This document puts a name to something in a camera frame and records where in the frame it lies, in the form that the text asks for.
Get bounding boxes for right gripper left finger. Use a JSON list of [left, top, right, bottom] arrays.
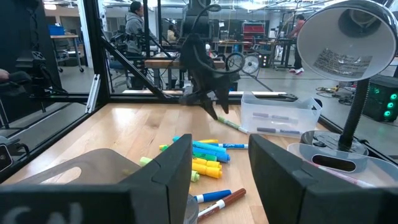
[[119, 133, 193, 224]]

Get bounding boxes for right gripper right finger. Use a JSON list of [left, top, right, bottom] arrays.
[[248, 134, 352, 224]]

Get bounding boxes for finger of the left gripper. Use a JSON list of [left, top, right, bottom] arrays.
[[198, 93, 219, 121], [216, 86, 231, 115]]

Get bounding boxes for thin green marker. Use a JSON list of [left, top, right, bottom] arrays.
[[216, 116, 249, 134]]

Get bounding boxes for slim yellow highlighter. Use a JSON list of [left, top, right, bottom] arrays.
[[158, 139, 220, 151]]

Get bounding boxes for light green highlighter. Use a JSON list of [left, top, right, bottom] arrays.
[[139, 156, 201, 183]]

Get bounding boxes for blue highlighter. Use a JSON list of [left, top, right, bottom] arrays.
[[192, 146, 231, 163], [172, 136, 228, 153]]

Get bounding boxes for thick yellow highlighter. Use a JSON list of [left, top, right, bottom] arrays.
[[192, 157, 223, 170], [192, 162, 223, 180]]

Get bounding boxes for thin blue marker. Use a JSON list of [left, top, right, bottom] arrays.
[[214, 142, 249, 150]]

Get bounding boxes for pink marker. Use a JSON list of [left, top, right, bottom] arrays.
[[306, 160, 376, 189]]

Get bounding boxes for clear plastic bin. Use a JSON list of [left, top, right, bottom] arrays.
[[240, 91, 323, 138], [286, 142, 398, 189]]

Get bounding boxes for wooden workbench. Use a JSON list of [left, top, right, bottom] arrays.
[[144, 57, 226, 91]]

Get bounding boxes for floor fan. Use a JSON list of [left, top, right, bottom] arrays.
[[241, 54, 261, 75]]

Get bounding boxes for thin purple marker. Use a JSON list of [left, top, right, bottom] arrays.
[[256, 126, 302, 135]]

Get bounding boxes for thick blue marker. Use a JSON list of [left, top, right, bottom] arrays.
[[193, 189, 233, 204]]

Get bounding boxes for person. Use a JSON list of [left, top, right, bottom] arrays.
[[124, 1, 158, 57], [166, 24, 178, 43], [287, 14, 307, 75]]

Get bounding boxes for red tool cabinet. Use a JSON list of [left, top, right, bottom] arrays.
[[242, 21, 267, 43]]

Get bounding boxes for smoky grey plastic bin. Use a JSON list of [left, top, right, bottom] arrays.
[[2, 148, 142, 187]]

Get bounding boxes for black gooseneck desk lamp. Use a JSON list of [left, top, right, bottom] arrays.
[[296, 0, 398, 156]]

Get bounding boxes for black computer tower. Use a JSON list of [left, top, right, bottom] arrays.
[[362, 74, 398, 123]]

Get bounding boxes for blue storage box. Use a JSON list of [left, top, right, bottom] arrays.
[[48, 24, 66, 36]]

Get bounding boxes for black aluminium rig frame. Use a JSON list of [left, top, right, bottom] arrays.
[[0, 0, 398, 184]]

